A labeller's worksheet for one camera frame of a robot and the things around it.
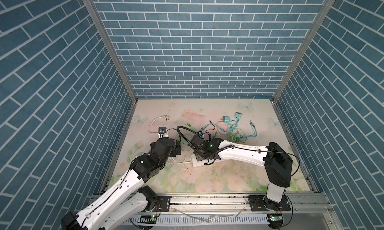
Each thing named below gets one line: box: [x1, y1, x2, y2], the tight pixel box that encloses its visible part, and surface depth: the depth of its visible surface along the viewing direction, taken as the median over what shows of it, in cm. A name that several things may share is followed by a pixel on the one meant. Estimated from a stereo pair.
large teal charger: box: [235, 112, 242, 120], surface depth 112 cm
